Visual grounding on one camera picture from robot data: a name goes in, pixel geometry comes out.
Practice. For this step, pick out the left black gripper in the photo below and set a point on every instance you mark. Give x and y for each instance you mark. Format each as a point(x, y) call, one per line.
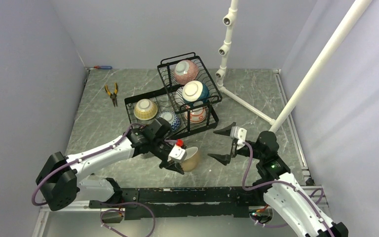
point(172, 165)

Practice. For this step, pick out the teal white bowl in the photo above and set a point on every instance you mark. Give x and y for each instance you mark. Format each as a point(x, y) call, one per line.
point(195, 93)

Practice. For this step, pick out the pink floral bowl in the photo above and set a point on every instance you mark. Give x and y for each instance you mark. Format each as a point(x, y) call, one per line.
point(185, 71)

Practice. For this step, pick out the orange zigzag bowl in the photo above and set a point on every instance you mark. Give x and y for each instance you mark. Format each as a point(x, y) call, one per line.
point(197, 115)

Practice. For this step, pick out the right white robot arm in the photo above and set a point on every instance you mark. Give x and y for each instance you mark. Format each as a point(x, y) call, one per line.
point(268, 176)

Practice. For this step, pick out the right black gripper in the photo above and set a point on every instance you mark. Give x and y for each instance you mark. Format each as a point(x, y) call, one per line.
point(224, 159)

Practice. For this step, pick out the red geometric pattern bowl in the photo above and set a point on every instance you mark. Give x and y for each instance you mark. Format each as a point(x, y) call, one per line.
point(172, 118)

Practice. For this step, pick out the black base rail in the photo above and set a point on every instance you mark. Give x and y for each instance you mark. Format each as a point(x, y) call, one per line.
point(141, 203)

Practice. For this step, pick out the yellow handled pliers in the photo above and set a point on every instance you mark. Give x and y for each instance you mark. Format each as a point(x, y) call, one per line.
point(112, 95)

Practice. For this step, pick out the black wire dish rack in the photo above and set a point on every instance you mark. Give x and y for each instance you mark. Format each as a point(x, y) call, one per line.
point(168, 100)

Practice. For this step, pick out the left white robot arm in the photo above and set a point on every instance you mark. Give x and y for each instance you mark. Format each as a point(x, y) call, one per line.
point(63, 179)

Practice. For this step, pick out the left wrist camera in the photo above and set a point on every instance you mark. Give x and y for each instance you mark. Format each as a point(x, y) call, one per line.
point(178, 152)

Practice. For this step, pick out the yellow sun pattern bowl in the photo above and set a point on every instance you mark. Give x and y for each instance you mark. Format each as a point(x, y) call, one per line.
point(145, 109)

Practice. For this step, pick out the red blue screwdriver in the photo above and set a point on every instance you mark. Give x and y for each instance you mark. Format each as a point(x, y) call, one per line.
point(103, 67)

